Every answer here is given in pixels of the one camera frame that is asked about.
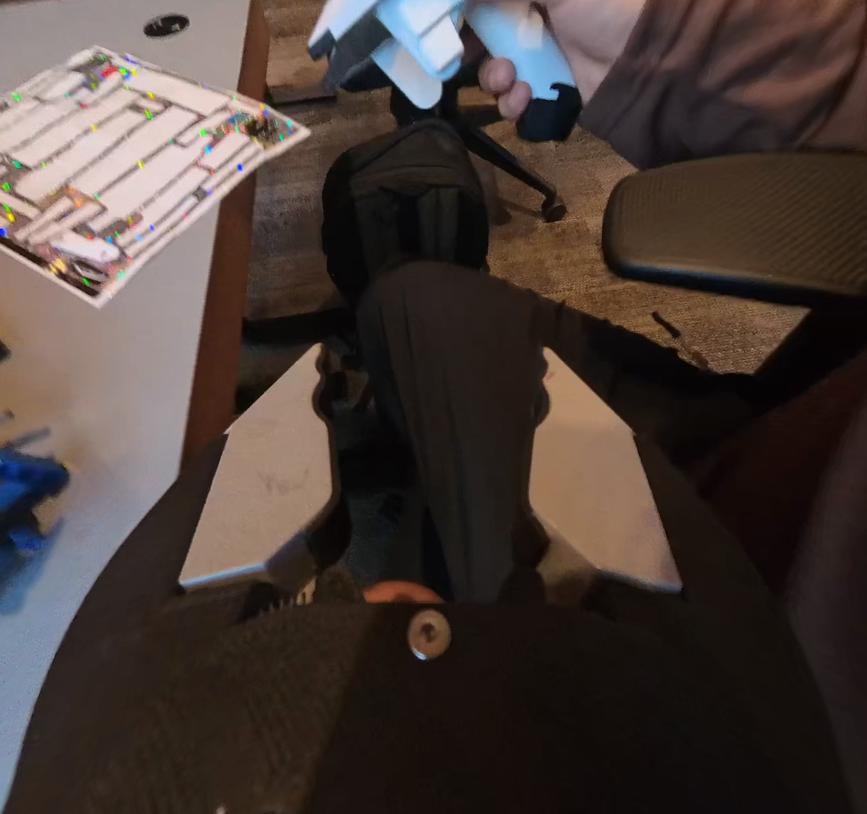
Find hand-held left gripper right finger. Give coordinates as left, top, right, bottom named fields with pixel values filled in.
left=527, top=347, right=684, bottom=595

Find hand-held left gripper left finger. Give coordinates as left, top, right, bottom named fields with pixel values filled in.
left=178, top=345, right=341, bottom=593

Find white sticker sheet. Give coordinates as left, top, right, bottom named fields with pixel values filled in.
left=0, top=45, right=312, bottom=308

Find person's right forearm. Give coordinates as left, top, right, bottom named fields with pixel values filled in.
left=581, top=0, right=867, bottom=173

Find grey desk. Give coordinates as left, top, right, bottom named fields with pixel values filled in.
left=0, top=0, right=272, bottom=808

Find person's right hand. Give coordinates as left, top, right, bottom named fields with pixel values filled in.
left=443, top=0, right=665, bottom=123

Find black backpack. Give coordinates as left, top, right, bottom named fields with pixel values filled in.
left=322, top=118, right=490, bottom=290

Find blue toy brick piece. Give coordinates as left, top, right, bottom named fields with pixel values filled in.
left=0, top=445, right=71, bottom=598

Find person's brown shirt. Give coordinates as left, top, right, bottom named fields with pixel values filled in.
left=691, top=347, right=867, bottom=814

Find person's black office chair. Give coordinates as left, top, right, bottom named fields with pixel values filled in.
left=601, top=152, right=867, bottom=409

